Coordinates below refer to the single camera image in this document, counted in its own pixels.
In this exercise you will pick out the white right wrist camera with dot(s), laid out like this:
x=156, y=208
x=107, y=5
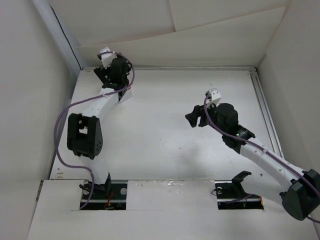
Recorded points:
x=213, y=97

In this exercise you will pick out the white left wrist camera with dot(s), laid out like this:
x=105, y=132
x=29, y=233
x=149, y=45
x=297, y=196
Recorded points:
x=106, y=56

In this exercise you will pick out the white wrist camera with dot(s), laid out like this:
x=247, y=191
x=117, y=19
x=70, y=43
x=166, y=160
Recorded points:
x=213, y=97
x=106, y=56

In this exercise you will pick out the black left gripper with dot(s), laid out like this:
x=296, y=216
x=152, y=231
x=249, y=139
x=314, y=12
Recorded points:
x=102, y=73

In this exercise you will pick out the white plastic organizer container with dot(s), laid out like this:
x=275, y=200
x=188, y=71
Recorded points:
x=127, y=95

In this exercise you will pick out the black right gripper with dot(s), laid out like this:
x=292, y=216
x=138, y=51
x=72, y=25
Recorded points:
x=192, y=117

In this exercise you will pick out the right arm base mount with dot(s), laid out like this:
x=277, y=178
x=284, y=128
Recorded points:
x=230, y=194

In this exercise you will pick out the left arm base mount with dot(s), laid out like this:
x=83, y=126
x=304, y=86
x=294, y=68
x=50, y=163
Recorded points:
x=109, y=196

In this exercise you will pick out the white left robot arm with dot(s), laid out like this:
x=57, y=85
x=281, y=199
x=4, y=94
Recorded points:
x=84, y=132

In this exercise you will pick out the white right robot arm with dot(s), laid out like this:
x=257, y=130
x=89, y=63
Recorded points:
x=298, y=191

